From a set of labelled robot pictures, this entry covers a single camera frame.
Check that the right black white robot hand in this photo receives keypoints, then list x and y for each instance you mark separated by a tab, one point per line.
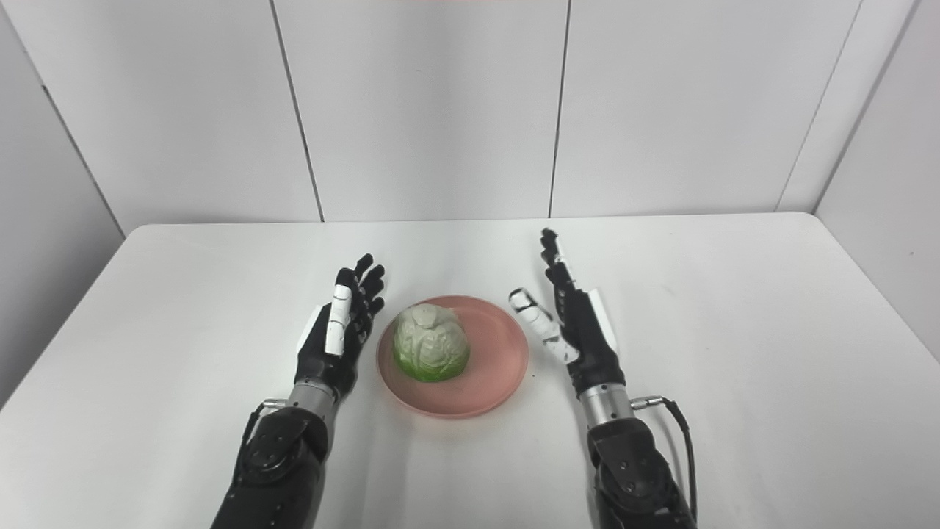
576	323

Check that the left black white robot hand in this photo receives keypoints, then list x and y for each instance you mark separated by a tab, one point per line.
345	323

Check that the green white cabbage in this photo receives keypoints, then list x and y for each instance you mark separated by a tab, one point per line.
431	342

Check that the pink round plate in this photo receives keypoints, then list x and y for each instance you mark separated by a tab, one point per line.
485	367

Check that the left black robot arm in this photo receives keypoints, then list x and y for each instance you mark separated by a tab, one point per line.
283	463

